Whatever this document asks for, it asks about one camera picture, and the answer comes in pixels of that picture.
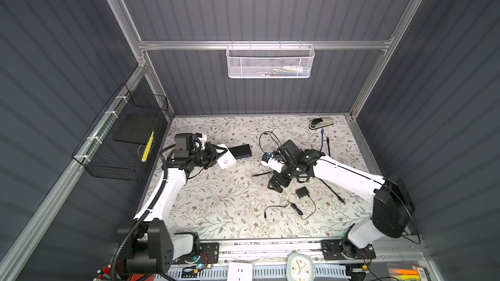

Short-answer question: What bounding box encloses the black wire wall basket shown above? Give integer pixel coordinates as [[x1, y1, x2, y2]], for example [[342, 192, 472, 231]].
[[73, 84, 169, 182]]

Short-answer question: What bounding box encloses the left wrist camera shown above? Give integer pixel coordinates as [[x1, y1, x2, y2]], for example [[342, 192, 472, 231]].
[[191, 133, 208, 152]]

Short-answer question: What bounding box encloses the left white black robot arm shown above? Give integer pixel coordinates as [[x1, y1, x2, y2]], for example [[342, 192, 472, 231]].
[[109, 133, 236, 280]]

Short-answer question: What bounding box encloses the black network switch box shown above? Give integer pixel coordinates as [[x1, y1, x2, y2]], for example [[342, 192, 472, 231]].
[[229, 144, 252, 159]]

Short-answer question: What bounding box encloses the white analog clock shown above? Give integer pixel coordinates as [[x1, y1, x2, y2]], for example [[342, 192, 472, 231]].
[[286, 252, 315, 281]]

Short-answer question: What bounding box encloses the white network switch box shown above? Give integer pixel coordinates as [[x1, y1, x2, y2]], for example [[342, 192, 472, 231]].
[[216, 144, 236, 170]]

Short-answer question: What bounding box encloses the yellow marker in basket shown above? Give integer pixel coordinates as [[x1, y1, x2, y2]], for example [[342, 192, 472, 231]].
[[141, 131, 154, 163]]

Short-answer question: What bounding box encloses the white wall power socket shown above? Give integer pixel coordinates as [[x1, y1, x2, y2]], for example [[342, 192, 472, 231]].
[[227, 262, 253, 281]]

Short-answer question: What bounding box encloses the black white stapler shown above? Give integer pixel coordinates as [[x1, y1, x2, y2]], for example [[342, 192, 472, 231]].
[[309, 117, 335, 130]]

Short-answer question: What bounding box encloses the long black cable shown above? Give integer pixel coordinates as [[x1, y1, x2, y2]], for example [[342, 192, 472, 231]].
[[251, 136, 346, 204]]

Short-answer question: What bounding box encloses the black power adapter with cable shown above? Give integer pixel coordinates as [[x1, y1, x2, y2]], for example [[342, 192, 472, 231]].
[[264, 186, 318, 221]]

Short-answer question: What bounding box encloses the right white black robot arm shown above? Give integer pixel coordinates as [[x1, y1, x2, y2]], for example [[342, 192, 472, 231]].
[[261, 140, 416, 260]]

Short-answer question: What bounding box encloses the black pad in basket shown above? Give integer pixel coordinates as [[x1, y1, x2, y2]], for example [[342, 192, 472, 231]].
[[114, 114, 156, 144]]

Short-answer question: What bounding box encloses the floral patterned table mat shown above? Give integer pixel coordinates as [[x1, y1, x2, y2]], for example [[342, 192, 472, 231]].
[[165, 115, 372, 239]]

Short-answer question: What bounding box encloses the white wire mesh basket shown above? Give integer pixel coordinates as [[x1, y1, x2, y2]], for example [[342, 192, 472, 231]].
[[225, 44, 315, 79]]

